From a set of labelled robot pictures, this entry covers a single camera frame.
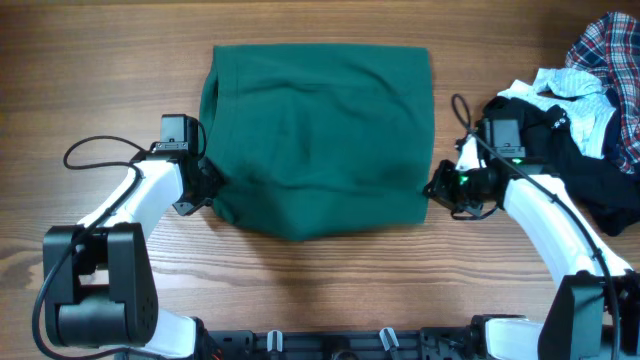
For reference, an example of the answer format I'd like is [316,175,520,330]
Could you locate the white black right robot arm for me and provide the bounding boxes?
[424,160,639,359]

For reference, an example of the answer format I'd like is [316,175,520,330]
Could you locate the black cloth garment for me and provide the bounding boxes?
[483,96,639,236]

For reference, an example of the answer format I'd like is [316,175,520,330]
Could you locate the green cloth garment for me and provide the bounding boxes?
[199,44,435,241]

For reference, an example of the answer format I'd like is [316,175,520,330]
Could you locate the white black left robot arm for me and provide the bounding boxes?
[32,151,222,359]

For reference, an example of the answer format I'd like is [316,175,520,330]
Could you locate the red blue plaid shirt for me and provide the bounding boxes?
[565,12,639,176]

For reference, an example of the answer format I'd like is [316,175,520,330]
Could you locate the white light-blue striped shirt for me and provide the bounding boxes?
[498,68,616,159]

